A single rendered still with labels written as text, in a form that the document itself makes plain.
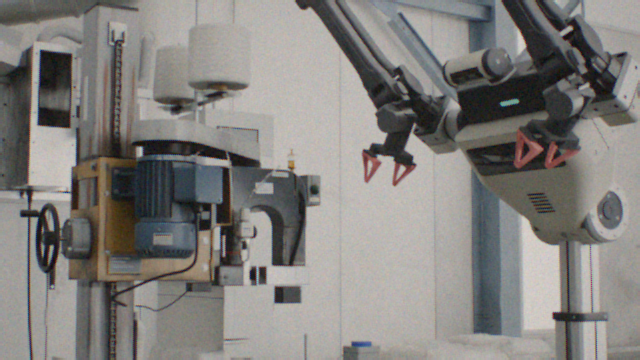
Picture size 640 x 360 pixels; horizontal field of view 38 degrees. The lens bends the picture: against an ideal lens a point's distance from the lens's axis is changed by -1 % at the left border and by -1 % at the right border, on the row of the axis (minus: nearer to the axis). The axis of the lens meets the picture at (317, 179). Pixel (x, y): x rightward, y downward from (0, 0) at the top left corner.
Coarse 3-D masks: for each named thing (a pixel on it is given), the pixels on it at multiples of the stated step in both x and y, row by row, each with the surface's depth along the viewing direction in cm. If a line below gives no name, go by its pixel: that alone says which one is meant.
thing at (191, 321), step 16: (160, 288) 310; (176, 288) 299; (160, 304) 309; (176, 304) 298; (192, 304) 288; (208, 304) 278; (160, 320) 309; (176, 320) 297; (192, 320) 287; (208, 320) 277; (224, 320) 269; (160, 336) 308; (176, 336) 296; (192, 336) 286; (208, 336) 277; (224, 336) 269; (160, 352) 289; (176, 352) 281; (192, 352) 275; (208, 352) 274; (224, 352) 276
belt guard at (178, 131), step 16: (144, 128) 223; (160, 128) 222; (176, 128) 223; (192, 128) 225; (208, 128) 233; (144, 144) 236; (192, 144) 238; (208, 144) 233; (224, 144) 242; (240, 144) 252; (256, 144) 263; (224, 160) 264; (240, 160) 262; (256, 160) 264
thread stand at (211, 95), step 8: (200, 96) 242; (208, 96) 242; (216, 96) 240; (224, 96) 237; (232, 96) 242; (240, 96) 242; (176, 104) 258; (184, 104) 261; (192, 104) 250; (200, 104) 248; (168, 112) 267; (176, 112) 262; (184, 112) 267; (192, 112) 267
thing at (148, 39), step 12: (60, 24) 482; (48, 36) 474; (60, 36) 484; (72, 36) 488; (144, 36) 565; (156, 36) 571; (144, 48) 560; (144, 60) 558; (144, 72) 557; (144, 84) 553
